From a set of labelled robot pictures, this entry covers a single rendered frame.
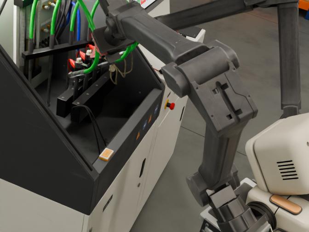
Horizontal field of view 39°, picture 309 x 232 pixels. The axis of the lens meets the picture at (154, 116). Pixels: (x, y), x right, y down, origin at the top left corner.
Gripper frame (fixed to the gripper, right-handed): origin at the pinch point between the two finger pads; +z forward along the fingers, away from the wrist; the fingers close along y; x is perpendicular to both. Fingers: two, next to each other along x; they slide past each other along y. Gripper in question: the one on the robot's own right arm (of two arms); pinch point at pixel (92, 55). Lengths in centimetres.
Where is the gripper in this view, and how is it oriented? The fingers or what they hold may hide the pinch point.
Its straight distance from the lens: 158.4
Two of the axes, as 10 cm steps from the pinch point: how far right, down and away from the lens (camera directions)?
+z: -7.1, 2.4, 6.6
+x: -5.6, 3.7, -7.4
